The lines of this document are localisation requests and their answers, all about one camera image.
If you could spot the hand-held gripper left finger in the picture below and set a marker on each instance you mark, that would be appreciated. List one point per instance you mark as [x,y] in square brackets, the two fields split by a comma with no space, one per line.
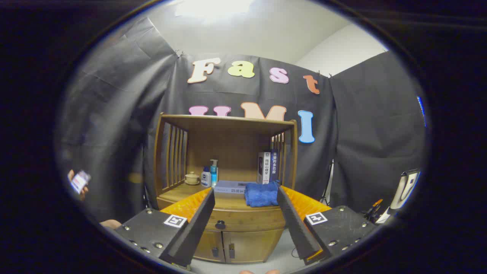
[194,228]

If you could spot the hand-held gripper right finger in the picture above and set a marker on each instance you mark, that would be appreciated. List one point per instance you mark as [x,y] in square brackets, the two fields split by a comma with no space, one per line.
[296,224]

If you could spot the wooden cabinet door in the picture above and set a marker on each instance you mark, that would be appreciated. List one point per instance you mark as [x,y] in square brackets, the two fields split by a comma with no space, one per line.
[213,241]
[251,245]

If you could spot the wooden countertop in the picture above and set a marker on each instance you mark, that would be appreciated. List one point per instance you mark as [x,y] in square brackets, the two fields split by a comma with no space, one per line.
[182,192]

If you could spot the wooden cabinet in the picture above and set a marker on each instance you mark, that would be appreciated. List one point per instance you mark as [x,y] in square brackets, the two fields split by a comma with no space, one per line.
[228,137]

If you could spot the blue folded towel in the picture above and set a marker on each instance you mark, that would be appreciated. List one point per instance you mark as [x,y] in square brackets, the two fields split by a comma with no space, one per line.
[260,195]

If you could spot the cream lidded teacup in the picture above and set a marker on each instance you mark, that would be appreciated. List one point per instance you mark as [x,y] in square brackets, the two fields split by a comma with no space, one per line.
[192,178]

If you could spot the white bottle with blue cap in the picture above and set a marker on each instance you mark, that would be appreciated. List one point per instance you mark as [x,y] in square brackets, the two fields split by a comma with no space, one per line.
[206,179]

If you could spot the grey lying book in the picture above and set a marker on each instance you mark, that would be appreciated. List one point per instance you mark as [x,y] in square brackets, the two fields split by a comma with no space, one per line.
[230,187]

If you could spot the blue pump bottle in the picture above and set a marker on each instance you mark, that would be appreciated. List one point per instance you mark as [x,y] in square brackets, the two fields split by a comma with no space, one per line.
[214,175]

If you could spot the dark blue upright book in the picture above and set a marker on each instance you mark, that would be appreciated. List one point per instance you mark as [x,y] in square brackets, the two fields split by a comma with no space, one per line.
[274,163]

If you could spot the white upright book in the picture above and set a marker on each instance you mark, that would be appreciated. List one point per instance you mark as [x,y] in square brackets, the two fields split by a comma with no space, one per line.
[264,167]

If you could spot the black and orange clamp tool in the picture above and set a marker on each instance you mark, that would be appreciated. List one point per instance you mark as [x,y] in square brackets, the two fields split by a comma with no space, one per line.
[374,211]

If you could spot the person's right leg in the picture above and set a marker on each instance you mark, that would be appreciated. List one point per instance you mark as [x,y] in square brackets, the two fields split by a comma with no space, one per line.
[112,224]

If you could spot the white and black device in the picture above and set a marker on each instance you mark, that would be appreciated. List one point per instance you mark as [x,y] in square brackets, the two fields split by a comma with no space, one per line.
[405,188]

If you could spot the small white card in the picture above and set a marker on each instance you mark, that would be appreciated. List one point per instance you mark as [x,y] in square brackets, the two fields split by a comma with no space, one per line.
[80,180]

